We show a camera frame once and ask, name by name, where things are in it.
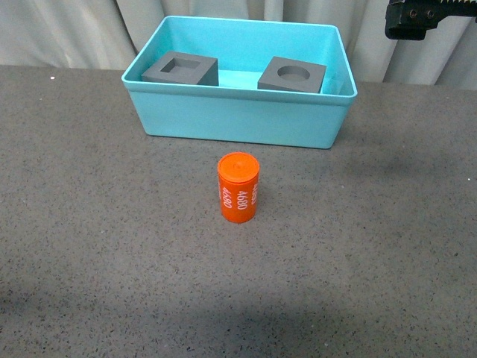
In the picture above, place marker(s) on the white curtain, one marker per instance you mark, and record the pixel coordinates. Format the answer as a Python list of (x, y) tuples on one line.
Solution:
[(109, 34)]

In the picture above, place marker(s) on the gray block round hole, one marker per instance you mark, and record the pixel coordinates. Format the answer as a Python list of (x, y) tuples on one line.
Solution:
[(286, 74)]

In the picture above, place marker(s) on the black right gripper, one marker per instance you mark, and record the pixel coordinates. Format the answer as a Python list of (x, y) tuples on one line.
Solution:
[(410, 20)]

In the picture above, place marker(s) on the gray cube square hole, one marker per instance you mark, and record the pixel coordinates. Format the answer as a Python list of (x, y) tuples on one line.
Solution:
[(183, 68)]

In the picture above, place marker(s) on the blue plastic box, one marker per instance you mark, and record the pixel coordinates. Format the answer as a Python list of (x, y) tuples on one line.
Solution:
[(236, 109)]

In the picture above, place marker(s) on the orange cylinder 4680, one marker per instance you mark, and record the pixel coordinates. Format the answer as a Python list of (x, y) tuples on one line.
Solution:
[(238, 181)]

